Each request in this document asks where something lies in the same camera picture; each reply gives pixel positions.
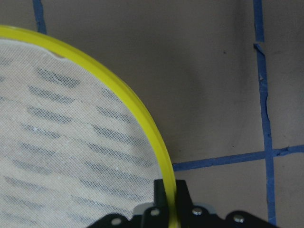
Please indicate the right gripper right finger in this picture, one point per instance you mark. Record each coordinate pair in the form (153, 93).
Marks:
(194, 215)

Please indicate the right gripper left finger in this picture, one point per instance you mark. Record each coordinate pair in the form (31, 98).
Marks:
(157, 215)

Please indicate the yellow steamer layer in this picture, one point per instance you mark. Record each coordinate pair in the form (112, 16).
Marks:
(76, 143)

